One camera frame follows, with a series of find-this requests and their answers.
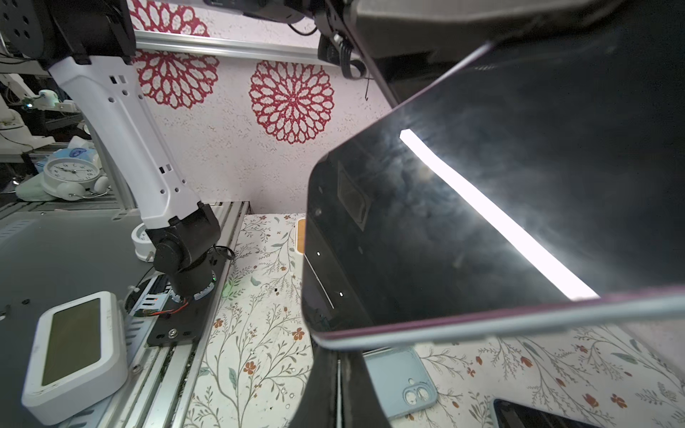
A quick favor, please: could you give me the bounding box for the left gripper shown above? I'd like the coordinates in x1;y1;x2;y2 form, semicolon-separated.
315;1;489;105

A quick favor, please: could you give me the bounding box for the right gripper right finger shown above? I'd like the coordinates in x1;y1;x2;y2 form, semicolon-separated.
341;351;391;428

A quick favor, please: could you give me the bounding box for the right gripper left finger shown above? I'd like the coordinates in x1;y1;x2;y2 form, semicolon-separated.
289;346;338;428

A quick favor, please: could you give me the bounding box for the pale green phone case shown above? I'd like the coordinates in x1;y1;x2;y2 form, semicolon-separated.
364;348;438;420

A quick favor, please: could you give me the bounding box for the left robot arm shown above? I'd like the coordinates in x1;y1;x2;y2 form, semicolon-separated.
1;1;496;350

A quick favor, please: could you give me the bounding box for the white wooden-top tissue box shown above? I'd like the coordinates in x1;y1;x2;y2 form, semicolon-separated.
295;218;306;255

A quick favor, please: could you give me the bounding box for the white digital desk clock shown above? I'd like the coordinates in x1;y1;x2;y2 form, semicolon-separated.
21;291;128;426

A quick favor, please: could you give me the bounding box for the white analog alarm clock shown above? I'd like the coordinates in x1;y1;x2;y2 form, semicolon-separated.
41;158;111;202

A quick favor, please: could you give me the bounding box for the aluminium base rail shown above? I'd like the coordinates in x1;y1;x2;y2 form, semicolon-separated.
52;200;252;428

